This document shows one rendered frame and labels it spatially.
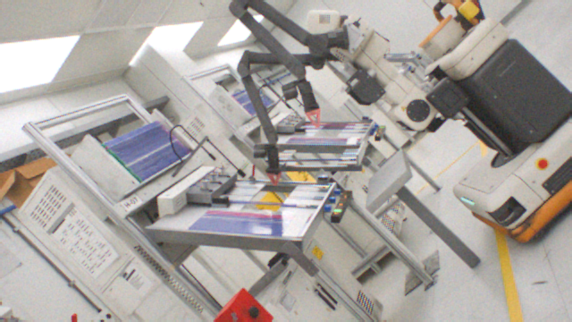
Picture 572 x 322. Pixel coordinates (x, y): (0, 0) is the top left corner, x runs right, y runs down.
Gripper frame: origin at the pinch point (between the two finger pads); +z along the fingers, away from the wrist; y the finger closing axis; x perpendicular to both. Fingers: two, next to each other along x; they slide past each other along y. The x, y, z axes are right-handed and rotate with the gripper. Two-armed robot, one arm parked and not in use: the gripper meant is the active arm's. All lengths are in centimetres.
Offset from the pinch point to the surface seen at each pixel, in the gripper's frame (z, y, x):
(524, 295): 22, 49, 114
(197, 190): -3.5, 24.8, -31.6
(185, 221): 3, 48, -27
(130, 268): 22, 61, -50
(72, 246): 13, 62, -79
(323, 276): 15, 63, 41
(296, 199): 2.9, 13.2, 15.1
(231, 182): -0.7, 2.0, -23.6
